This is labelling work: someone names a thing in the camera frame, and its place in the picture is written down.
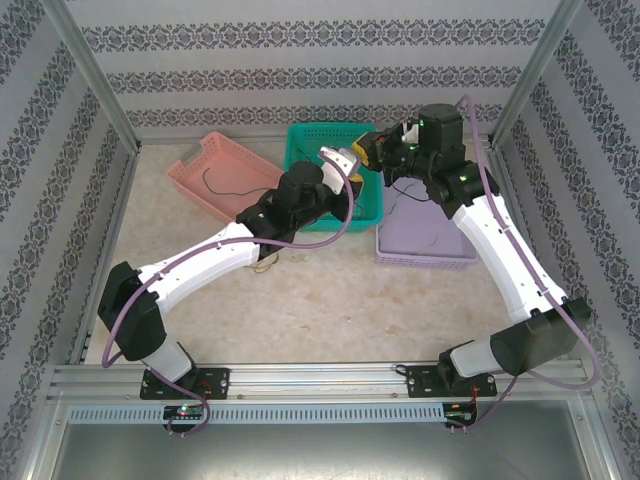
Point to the teal plastic basket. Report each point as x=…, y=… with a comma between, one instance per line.
x=310, y=137

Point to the purple plastic basket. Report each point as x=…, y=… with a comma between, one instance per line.
x=410, y=235

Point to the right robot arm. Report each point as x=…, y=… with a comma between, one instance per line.
x=500, y=250

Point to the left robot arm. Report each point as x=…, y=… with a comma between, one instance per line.
x=200, y=260

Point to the pink plastic basket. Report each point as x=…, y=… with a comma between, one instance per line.
x=230, y=165

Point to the sheet metal shelf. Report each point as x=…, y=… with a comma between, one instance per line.
x=320, y=455

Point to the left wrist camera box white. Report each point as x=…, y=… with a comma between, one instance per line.
x=340, y=167

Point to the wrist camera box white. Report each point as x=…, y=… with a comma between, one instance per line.
x=411, y=135
x=340, y=167

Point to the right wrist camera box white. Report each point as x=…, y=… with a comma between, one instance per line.
x=411, y=135

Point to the aluminium side rail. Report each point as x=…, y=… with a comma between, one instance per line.
x=512, y=200
x=111, y=225

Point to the aluminium frame post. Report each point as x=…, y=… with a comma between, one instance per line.
x=85, y=60
x=540, y=65

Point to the aluminium rear rail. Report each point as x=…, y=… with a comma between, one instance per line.
x=160, y=142

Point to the aluminium mounting rail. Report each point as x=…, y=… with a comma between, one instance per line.
x=310, y=382

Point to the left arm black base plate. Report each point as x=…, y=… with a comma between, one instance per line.
x=217, y=382

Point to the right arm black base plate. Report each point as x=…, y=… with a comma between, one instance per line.
x=420, y=382

